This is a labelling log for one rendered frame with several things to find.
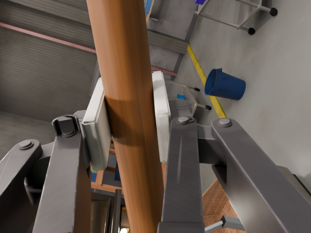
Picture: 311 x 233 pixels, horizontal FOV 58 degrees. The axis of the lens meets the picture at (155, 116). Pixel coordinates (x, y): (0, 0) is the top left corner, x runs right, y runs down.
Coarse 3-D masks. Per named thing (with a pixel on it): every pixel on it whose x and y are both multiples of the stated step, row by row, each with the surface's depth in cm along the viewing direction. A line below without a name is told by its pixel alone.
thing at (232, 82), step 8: (216, 72) 354; (208, 80) 383; (216, 80) 350; (224, 80) 353; (232, 80) 357; (240, 80) 364; (208, 88) 383; (216, 88) 353; (224, 88) 355; (232, 88) 357; (240, 88) 359; (216, 96) 368; (224, 96) 364; (232, 96) 363; (240, 96) 364
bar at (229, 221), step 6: (222, 216) 144; (228, 216) 144; (222, 222) 143; (228, 222) 141; (234, 222) 141; (240, 222) 143; (210, 228) 144; (216, 228) 144; (234, 228) 143; (240, 228) 143
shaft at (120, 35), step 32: (96, 0) 14; (128, 0) 14; (96, 32) 15; (128, 32) 14; (128, 64) 15; (128, 96) 16; (128, 128) 17; (128, 160) 18; (128, 192) 19; (160, 192) 20
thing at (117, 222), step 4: (120, 192) 204; (120, 196) 200; (120, 200) 196; (120, 204) 193; (120, 208) 206; (116, 212) 186; (116, 216) 182; (116, 220) 180; (116, 224) 176; (116, 228) 174; (116, 232) 171
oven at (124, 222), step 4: (92, 192) 216; (92, 196) 212; (96, 196) 213; (100, 196) 215; (104, 196) 216; (108, 196) 217; (112, 196) 219; (92, 200) 211; (112, 200) 215; (124, 200) 219; (112, 204) 211; (124, 204) 215; (112, 208) 207; (124, 208) 216; (112, 212) 204; (124, 212) 218; (112, 216) 201; (120, 216) 215; (124, 216) 220; (120, 220) 212; (124, 220) 221; (128, 220) 222; (120, 224) 208; (124, 224) 223; (128, 224) 224; (108, 232) 187; (128, 232) 227
